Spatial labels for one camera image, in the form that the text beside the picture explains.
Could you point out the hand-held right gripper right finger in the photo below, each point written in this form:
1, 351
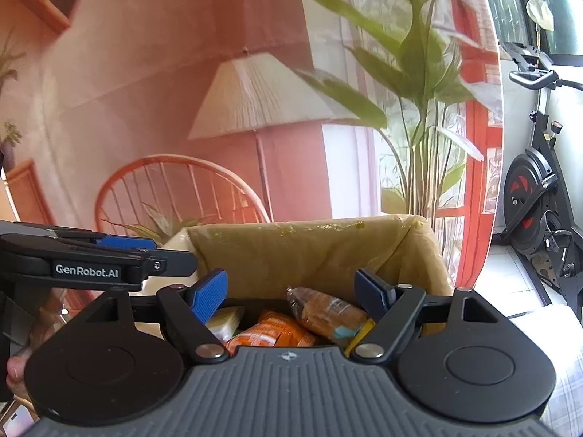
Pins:
371, 291

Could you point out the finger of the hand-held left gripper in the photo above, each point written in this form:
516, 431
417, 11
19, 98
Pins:
127, 242
173, 264

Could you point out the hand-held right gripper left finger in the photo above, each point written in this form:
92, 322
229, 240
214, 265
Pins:
207, 293

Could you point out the pale yellow snack packet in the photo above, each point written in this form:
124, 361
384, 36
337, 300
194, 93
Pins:
225, 321

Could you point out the yellow snack bag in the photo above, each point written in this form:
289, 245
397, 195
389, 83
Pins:
360, 334

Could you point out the clear bread packet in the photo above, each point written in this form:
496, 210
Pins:
328, 314

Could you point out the brown cardboard box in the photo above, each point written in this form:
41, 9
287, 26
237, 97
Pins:
319, 255

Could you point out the orange snack bag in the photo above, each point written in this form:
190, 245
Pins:
273, 332

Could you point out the person's left hand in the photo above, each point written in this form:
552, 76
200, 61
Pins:
16, 371

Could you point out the black exercise bike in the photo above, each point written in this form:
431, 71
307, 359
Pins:
528, 191

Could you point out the white mesh net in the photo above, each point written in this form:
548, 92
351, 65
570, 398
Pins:
539, 13

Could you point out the printed wall backdrop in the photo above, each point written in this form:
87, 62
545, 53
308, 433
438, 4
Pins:
182, 100

